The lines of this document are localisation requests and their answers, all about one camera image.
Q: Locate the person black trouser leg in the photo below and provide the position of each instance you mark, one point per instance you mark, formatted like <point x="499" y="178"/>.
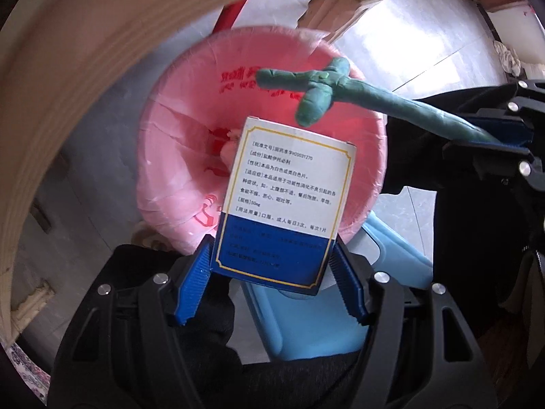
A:
<point x="122" y="350"/>

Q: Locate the pink lined trash bin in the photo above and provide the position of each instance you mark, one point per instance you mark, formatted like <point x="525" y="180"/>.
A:
<point x="212" y="141"/>

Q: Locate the blue white medicine box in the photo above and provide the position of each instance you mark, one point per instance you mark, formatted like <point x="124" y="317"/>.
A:
<point x="283" y="206"/>

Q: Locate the red plastic chair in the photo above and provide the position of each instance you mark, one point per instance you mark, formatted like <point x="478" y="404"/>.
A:
<point x="228" y="16"/>

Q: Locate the cream coffee table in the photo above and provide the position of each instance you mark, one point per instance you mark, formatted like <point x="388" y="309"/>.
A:
<point x="57" y="58"/>

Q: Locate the patterned side cloth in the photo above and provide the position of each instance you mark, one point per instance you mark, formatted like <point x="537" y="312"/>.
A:
<point x="33" y="376"/>

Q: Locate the green clay sword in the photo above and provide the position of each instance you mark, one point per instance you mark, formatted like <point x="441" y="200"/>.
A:
<point x="321" y="89"/>

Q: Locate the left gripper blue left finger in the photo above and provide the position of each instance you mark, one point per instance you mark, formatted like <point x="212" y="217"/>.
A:
<point x="193" y="280"/>

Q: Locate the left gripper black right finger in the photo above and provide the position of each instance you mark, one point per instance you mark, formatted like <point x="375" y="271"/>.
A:
<point x="351" y="272"/>

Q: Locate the light blue plastic stool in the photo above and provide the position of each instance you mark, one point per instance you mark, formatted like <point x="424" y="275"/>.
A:
<point x="295" y="326"/>

